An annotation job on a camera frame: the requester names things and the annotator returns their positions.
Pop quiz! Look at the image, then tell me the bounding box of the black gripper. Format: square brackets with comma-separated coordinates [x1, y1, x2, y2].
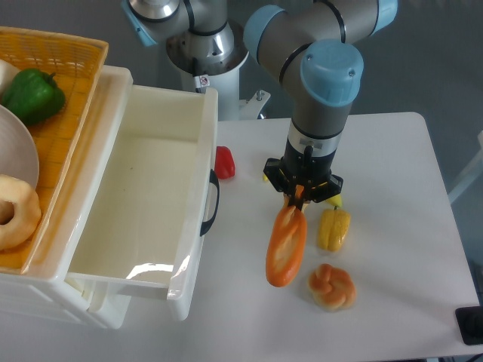
[263, 134, 343, 212]

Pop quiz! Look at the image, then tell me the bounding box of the long orange bread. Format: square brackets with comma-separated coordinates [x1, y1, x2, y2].
[266, 185, 307, 287]

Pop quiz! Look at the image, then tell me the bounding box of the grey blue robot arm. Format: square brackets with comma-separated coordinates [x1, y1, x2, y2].
[122, 1, 398, 208]

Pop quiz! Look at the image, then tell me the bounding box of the knotted bread roll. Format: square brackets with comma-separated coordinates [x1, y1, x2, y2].
[307, 263, 357, 311]

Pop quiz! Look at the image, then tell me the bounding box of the upper white drawer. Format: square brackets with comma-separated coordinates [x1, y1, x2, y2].
[68, 85, 218, 321]

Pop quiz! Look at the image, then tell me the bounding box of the white drawer cabinet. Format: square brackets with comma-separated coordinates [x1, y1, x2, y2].
[1, 66, 133, 329]

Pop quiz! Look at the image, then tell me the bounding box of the yellow bell pepper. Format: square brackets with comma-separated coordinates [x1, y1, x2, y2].
[317, 194, 352, 252]

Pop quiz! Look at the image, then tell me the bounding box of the red bell pepper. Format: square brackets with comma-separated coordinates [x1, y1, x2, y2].
[214, 146, 235, 179]

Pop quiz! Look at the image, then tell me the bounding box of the black device at edge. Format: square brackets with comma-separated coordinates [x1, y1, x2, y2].
[455, 305, 483, 345]

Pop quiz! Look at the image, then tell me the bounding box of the yellow woven basket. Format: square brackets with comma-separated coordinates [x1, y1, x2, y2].
[1, 26, 109, 275]

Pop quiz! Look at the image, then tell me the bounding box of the white plate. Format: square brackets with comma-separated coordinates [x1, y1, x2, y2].
[0, 106, 39, 189]

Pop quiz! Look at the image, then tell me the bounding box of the green bell pepper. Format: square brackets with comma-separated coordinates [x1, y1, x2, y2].
[1, 68, 66, 126]

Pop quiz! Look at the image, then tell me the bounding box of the black drawer handle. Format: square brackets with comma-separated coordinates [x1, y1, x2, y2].
[200, 169, 220, 236]

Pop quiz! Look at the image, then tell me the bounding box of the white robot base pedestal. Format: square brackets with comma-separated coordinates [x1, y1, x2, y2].
[166, 22, 271, 122]

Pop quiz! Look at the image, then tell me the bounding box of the ring doughnut bread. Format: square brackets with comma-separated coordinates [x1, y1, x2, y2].
[1, 174, 42, 250]

